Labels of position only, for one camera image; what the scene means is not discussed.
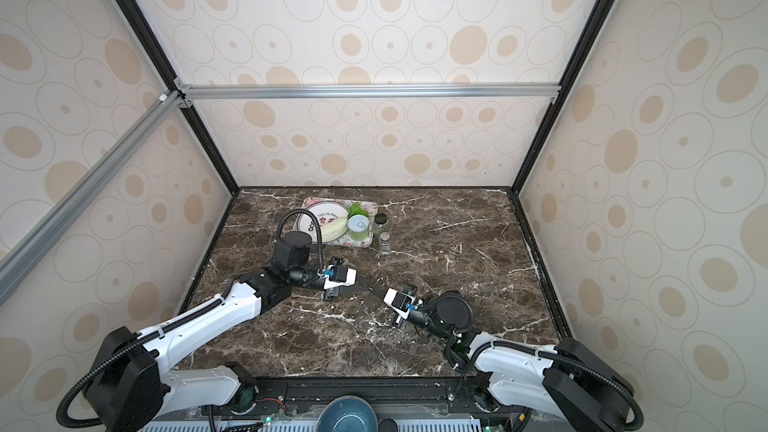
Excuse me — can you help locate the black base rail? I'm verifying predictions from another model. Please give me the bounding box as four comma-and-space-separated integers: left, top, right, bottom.
119, 375, 619, 432

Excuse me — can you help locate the black vertical frame post left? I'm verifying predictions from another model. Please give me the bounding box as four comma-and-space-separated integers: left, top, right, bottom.
115, 0, 240, 196

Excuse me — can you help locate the black vertical frame post right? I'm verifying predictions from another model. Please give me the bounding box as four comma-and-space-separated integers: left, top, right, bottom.
511, 0, 616, 197

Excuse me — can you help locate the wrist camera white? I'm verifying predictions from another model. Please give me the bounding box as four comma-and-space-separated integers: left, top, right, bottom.
383, 288, 414, 317
323, 264, 357, 290

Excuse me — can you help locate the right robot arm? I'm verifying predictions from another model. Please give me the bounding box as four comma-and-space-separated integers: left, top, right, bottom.
371, 288, 645, 431

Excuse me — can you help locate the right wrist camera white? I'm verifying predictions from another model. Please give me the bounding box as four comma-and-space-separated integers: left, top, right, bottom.
383, 288, 414, 317

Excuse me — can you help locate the green leafy vegetable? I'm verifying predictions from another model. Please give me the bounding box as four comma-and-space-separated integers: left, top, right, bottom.
348, 202, 369, 218

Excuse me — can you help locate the pale green cabbage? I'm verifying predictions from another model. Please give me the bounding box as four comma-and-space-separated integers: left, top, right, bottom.
320, 217, 348, 241

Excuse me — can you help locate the dark lid spice jar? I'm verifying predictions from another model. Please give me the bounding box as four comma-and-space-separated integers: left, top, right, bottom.
373, 212, 389, 237

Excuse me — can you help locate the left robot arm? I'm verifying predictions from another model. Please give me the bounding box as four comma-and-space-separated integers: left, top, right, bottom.
56, 229, 359, 431

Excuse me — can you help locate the black vertical frame post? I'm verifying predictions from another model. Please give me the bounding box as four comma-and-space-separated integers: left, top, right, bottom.
511, 0, 616, 197
115, 0, 240, 196

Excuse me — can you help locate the floral rectangular tray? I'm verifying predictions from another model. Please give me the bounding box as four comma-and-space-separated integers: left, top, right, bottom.
294, 197, 378, 248

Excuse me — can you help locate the white plate with red text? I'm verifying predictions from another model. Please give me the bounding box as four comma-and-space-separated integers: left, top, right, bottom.
295, 201, 349, 244

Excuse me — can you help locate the aluminium rail left wall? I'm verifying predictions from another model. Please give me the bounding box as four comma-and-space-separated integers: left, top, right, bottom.
1, 91, 181, 301

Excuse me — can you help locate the horizontal aluminium rail back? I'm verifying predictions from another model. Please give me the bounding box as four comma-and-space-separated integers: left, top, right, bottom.
181, 82, 561, 100

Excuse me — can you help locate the small clear glass bottle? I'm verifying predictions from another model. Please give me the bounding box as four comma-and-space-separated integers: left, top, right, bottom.
379, 232, 392, 255

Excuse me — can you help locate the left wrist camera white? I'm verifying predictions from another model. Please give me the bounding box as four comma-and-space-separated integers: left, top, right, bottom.
323, 264, 357, 290

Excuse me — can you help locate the blue bowl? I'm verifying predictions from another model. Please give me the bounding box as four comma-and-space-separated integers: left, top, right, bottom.
315, 396, 379, 432

